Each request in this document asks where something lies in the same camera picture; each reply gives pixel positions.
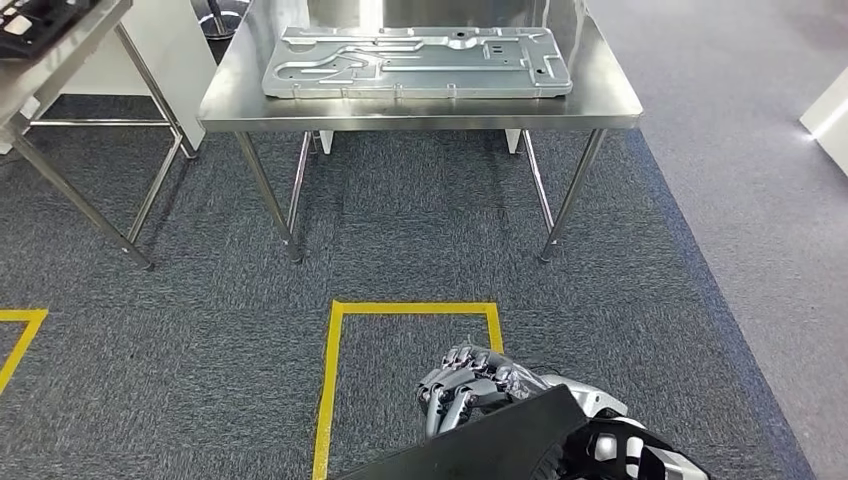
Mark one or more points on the stainless steel workbench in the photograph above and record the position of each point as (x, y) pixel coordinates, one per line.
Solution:
(232, 106)

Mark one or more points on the stamped sheet metal panel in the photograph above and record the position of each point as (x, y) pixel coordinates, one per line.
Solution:
(424, 76)

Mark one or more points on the white cabinet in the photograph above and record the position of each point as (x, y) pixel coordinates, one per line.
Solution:
(172, 60)

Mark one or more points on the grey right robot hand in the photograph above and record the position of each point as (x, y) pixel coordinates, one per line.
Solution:
(470, 387)

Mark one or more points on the chrome stanchion with round base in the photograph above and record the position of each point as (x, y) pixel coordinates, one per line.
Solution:
(222, 23)

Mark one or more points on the stainless steel side table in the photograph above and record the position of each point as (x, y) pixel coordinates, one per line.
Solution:
(40, 73)

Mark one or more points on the black plastic plate bracket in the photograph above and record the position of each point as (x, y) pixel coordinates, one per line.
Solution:
(497, 444)

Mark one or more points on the black plastic panel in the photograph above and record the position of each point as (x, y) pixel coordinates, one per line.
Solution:
(40, 26)

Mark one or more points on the white block object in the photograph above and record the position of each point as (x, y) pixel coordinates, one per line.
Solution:
(831, 126)

